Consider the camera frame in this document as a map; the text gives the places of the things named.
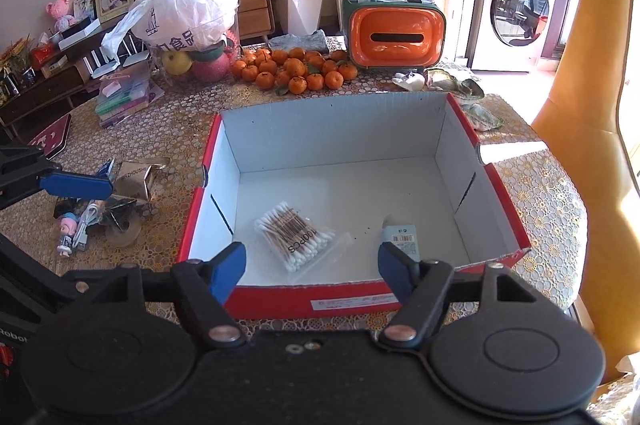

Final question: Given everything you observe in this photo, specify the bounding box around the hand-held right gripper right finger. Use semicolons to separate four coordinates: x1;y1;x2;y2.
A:
377;241;549;351

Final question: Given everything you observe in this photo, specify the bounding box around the yellow round fruit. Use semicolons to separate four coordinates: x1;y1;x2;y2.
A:
161;50;194;76

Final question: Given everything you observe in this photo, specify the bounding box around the yellow chair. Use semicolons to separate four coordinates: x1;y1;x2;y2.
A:
529;0;640;387

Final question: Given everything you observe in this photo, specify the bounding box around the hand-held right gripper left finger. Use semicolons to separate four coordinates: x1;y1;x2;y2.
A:
62;241;248;349

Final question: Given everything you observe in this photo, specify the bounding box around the white plastic bag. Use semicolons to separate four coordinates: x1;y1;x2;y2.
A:
101;0;251;64

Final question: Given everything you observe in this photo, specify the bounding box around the cotton swab pack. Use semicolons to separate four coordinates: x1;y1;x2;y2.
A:
254;201;337;273

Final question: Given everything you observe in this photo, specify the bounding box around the red cardboard box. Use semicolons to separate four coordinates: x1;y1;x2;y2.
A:
176;92;532;321

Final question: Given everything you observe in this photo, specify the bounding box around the pile of tangerines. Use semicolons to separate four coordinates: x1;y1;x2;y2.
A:
230;47;359;96

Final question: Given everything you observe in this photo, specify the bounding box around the orange green tissue box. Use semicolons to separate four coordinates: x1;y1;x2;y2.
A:
342;0;447;69

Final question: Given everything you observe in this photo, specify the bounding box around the small standing picture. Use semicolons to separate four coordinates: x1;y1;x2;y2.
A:
73;0;97;24

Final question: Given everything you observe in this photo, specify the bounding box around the wooden drawer cabinet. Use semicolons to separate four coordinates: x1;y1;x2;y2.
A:
231;0;276;42

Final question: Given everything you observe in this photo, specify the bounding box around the grey cloth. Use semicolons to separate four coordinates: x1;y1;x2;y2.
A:
267;30;329;54

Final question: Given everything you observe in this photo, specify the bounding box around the flower bouquet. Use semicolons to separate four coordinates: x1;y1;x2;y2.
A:
0;36;37;73

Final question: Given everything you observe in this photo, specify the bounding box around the pink teddy bear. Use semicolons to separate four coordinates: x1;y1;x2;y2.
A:
46;0;77;34

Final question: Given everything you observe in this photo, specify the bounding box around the red tin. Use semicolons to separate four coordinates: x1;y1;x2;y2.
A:
28;113;72;162

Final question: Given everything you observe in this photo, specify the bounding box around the white flat box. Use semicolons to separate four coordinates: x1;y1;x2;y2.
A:
58;20;109;51

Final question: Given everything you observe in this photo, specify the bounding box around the dark wooden television stand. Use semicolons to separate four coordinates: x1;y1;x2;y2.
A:
0;55;103;126

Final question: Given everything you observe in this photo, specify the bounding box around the blue snack packet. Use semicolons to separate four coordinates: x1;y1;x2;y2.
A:
72;160;118;253

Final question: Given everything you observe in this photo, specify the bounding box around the clear tape roll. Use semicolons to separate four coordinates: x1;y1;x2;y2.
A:
104;215;144;249

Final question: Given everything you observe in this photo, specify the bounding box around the pink apple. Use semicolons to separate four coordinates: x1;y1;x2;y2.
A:
192;51;231;84

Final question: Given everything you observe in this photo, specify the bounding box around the green patterned cloth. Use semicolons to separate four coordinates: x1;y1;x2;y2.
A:
425;61;504;132

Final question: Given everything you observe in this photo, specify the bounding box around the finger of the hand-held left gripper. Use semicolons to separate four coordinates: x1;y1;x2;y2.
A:
0;145;114;210
0;234;76;313

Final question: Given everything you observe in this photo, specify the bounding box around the green fruit bowl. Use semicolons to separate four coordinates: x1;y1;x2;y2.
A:
187;42;227;64

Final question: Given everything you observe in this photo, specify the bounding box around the white planter pot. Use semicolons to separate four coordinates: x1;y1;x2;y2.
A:
286;0;326;37

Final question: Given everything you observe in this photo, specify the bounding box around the silver foil packet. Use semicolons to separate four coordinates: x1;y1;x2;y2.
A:
114;160;155;202

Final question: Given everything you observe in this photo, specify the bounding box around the white router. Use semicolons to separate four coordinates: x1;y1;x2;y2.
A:
81;32;152;79

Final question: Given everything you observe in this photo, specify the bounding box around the pink-haired doll figurine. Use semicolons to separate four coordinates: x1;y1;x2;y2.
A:
56;211;82;259

